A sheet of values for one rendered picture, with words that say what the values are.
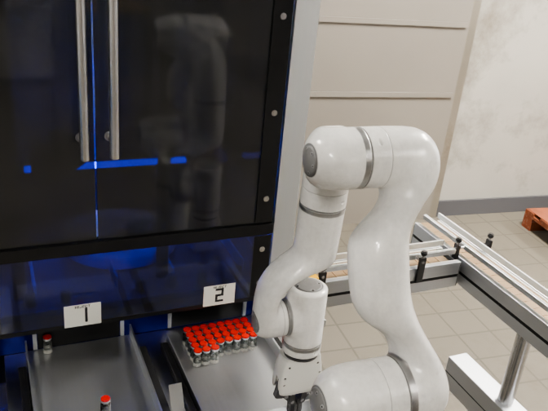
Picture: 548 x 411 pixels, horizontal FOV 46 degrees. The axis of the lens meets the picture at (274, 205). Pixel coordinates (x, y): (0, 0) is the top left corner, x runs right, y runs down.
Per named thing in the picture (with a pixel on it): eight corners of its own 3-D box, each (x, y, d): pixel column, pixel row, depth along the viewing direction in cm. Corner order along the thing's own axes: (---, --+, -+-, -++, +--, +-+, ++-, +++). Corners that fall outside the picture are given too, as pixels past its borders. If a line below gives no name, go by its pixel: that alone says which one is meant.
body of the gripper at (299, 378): (314, 333, 146) (309, 373, 150) (272, 340, 142) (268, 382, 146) (329, 352, 139) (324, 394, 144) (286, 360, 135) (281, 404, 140)
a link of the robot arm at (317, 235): (274, 218, 117) (258, 350, 131) (354, 211, 123) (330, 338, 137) (258, 195, 125) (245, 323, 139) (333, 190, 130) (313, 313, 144)
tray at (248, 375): (165, 344, 170) (165, 333, 168) (258, 327, 180) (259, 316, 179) (206, 436, 142) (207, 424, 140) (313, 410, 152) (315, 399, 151)
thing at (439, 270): (268, 320, 190) (273, 273, 184) (249, 292, 203) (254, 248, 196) (458, 288, 217) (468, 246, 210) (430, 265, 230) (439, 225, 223)
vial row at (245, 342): (188, 357, 165) (189, 342, 163) (254, 345, 172) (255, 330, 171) (191, 362, 164) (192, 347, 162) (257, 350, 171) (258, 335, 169)
